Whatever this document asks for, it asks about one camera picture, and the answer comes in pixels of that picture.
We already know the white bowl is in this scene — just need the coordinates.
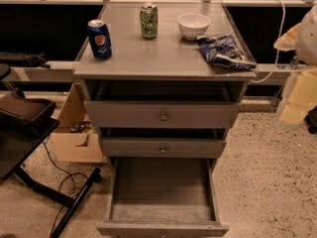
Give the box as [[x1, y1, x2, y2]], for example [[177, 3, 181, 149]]
[[177, 13, 210, 40]]

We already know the grey bottom drawer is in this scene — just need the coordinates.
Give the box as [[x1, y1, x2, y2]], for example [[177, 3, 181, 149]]
[[97, 158, 229, 238]]

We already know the grey top drawer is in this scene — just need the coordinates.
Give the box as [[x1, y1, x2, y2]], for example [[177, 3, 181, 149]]
[[84, 101, 240, 129]]

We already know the green soda can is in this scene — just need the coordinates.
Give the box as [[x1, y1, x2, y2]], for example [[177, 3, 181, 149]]
[[140, 2, 158, 39]]

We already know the black chair stand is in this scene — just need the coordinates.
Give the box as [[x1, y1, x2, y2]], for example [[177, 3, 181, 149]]
[[0, 62, 102, 238]]

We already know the white cable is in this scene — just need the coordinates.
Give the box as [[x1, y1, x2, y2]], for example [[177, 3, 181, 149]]
[[251, 0, 287, 84]]

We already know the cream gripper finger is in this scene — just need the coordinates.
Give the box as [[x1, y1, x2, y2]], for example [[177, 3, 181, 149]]
[[273, 23, 301, 52]]

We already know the grey drawer cabinet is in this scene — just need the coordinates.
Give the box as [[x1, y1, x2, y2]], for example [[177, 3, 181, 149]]
[[72, 2, 258, 171]]

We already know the grey metal rail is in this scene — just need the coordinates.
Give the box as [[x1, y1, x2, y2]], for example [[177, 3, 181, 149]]
[[3, 61, 307, 85]]

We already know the cardboard box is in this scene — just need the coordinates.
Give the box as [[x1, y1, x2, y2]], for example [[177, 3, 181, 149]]
[[51, 83, 106, 163]]

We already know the blue chip bag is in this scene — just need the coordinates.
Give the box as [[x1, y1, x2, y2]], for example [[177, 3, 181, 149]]
[[197, 34, 257, 70]]

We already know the black floor cable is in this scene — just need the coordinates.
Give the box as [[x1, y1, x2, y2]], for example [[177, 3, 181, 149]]
[[42, 141, 89, 234]]

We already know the grey middle drawer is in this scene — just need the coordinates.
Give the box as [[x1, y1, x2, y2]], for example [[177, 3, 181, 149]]
[[101, 138, 226, 159]]

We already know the blue pepsi can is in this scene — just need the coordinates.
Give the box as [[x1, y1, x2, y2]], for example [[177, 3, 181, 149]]
[[87, 20, 112, 60]]

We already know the grey drawer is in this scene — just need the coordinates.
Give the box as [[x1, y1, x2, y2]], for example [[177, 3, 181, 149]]
[[97, 158, 229, 238], [101, 138, 226, 159], [84, 101, 240, 129]]

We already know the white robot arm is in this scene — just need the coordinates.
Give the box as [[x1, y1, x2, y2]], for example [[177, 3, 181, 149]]
[[273, 4, 317, 65]]

